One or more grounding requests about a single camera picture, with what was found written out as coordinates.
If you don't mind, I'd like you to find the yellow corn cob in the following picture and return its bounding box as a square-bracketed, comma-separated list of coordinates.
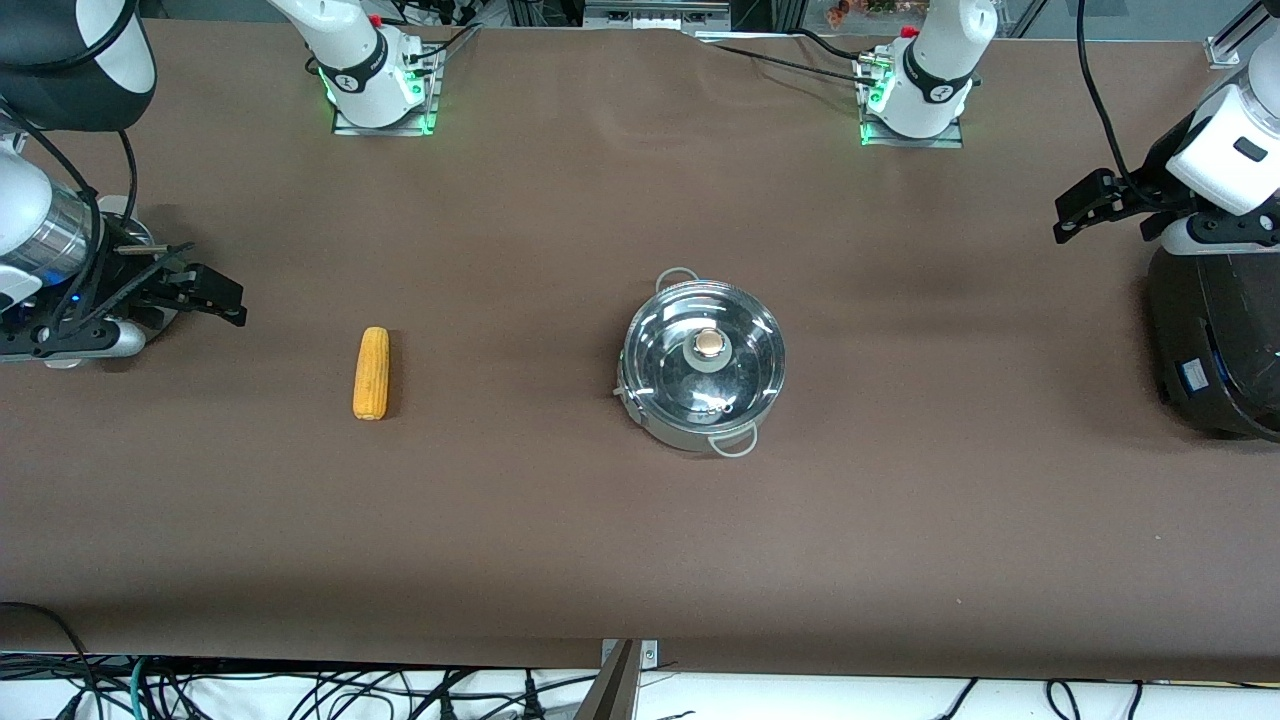
[352, 327, 391, 422]

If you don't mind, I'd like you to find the glass pot lid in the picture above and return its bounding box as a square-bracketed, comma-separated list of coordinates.
[622, 282, 786, 421]

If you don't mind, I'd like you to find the steel steamer pot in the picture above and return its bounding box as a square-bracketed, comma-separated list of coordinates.
[45, 195, 186, 369]

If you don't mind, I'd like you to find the black rice cooker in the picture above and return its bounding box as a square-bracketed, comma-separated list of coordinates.
[1145, 240, 1280, 443]

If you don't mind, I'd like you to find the brown table mat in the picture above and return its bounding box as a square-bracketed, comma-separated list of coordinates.
[0, 18, 1280, 681]

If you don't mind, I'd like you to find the grey power strip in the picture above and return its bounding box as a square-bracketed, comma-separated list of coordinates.
[583, 0, 733, 31]

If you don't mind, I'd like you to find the dark stand leg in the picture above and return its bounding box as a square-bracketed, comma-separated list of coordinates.
[573, 640, 641, 720]

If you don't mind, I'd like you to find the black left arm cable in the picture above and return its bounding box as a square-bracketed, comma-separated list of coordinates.
[1076, 0, 1161, 206]

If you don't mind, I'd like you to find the aluminium frame profile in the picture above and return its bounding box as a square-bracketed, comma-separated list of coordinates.
[1205, 0, 1280, 69]

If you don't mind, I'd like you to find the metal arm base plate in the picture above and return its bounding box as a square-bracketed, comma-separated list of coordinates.
[332, 45, 442, 137]
[858, 60, 966, 149]

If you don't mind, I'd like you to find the steel pot with handles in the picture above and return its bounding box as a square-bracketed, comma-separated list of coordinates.
[613, 266, 788, 459]

